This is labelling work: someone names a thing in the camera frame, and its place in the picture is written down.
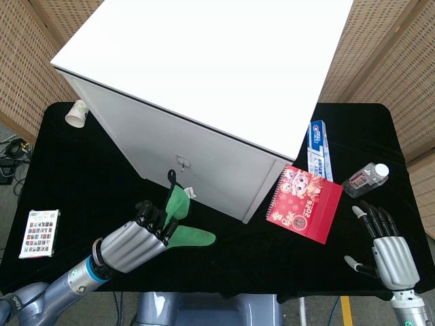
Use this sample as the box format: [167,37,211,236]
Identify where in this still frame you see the white paper cup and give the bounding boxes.
[65,99,90,129]

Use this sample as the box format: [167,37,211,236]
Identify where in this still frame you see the blue white toothpaste box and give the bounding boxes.
[307,119,334,182]

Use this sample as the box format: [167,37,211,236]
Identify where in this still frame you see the white cabinet box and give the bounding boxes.
[50,0,356,225]

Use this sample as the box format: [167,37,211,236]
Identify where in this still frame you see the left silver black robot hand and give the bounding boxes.
[92,200,179,274]

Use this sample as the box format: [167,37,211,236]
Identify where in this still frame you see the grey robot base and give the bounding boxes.
[130,291,285,326]

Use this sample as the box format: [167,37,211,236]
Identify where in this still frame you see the black floor cables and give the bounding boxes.
[0,134,33,196]

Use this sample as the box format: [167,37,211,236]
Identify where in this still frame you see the black velvet table cloth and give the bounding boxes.
[0,101,435,300]

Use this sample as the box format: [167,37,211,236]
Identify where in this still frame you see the white picture card box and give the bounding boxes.
[18,209,61,259]

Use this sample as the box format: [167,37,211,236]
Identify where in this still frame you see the red spiral desk calendar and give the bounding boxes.
[265,164,344,245]

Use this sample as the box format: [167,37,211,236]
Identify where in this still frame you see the clear bottle white cap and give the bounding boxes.
[341,162,390,199]

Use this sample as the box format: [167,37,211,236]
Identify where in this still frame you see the perforated beige screen panel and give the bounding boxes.
[0,0,103,145]
[317,0,435,238]

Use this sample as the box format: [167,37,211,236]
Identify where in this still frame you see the green grey microfibre cloth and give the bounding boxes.
[163,169,217,248]

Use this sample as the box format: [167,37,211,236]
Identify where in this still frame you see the blue cable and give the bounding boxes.
[328,295,342,326]

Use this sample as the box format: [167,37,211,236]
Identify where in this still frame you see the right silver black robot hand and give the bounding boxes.
[343,200,421,291]

